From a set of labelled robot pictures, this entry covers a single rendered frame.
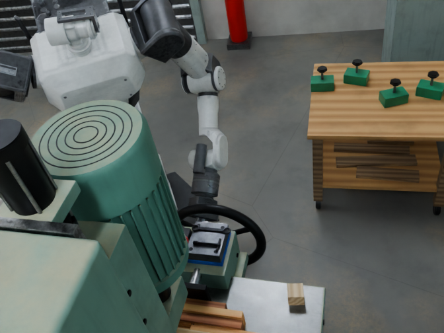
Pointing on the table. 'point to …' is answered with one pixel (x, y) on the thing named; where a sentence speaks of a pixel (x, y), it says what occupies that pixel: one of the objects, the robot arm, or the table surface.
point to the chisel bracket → (176, 302)
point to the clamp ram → (197, 290)
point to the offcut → (295, 294)
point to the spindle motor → (117, 180)
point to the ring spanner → (211, 229)
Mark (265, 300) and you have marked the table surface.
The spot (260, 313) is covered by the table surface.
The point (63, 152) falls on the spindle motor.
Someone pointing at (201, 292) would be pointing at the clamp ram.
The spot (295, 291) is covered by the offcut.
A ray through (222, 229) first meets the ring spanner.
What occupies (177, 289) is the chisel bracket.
